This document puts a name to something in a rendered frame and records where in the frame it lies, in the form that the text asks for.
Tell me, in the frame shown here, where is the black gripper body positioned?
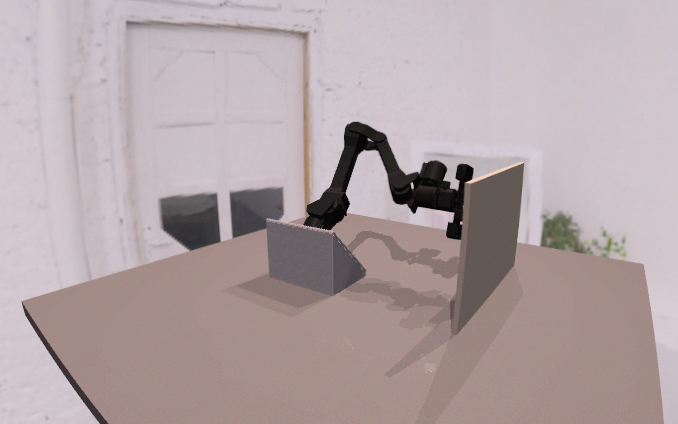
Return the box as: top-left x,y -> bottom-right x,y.
430,164 -> 474,240

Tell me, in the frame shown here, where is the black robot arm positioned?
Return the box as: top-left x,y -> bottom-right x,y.
303,122 -> 456,230

